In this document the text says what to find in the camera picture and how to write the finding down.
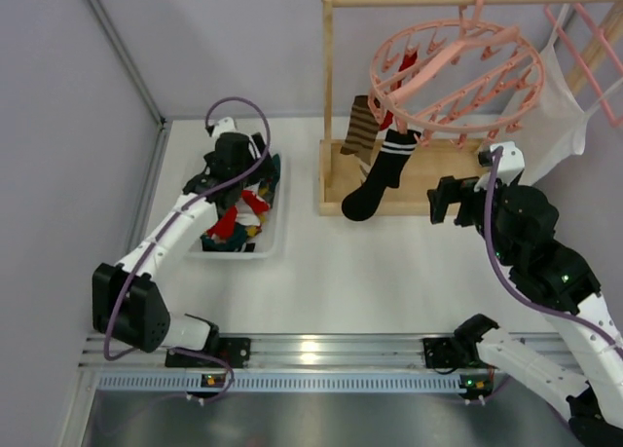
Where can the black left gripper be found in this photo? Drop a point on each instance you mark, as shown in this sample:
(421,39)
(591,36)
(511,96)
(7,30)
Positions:
(250,154)

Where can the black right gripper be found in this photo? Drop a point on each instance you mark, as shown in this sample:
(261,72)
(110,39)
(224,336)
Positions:
(451,202)

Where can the plain white sock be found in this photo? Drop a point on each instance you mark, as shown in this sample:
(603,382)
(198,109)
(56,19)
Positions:
(251,209)

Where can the red Christmas sock front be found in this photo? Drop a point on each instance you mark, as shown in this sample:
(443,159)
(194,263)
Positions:
(224,227)

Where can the black striped sock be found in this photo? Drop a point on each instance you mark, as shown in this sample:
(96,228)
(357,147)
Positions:
(385,172)

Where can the pink round clip hanger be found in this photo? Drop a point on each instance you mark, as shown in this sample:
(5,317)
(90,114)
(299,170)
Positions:
(463,76)

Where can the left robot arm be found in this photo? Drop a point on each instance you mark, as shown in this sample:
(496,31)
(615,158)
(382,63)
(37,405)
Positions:
(220,208)

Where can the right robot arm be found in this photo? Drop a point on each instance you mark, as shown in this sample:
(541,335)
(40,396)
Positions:
(517,223)

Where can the pink clothes hanger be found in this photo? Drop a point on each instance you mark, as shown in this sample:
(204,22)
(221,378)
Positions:
(587,62)

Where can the wooden clothes rack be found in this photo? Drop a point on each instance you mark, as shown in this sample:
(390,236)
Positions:
(336,174)

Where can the dark green sock upper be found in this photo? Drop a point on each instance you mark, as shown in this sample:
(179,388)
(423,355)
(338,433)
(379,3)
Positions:
(272,179)

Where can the yellow sock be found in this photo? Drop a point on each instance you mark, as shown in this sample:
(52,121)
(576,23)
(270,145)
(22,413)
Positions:
(266,194)

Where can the green reindeer Christmas sock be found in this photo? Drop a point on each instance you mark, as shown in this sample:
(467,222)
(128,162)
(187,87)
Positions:
(234,243)

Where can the black sock with white stripes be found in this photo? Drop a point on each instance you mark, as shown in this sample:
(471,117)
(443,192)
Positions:
(247,247)

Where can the white plastic mesh basket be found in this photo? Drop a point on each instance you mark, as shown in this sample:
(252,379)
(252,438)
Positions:
(268,241)

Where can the brown beige striped sock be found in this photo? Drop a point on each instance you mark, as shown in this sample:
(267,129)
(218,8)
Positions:
(361,135)

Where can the white tank top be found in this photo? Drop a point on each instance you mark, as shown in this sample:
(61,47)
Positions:
(556,127)

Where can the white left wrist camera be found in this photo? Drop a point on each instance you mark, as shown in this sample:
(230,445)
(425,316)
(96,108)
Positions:
(215,129)

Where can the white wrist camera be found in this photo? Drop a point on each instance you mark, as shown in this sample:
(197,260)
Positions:
(215,129)
(510,163)

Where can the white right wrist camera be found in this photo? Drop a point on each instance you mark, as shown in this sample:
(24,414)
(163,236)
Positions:
(510,163)

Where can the aluminium frame post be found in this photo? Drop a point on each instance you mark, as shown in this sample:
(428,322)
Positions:
(124,57)

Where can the aluminium mounting rail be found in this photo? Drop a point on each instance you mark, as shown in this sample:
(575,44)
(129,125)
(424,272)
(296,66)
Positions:
(321,351)

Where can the grey slotted cable duct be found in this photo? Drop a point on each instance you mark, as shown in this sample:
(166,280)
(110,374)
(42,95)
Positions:
(291,382)

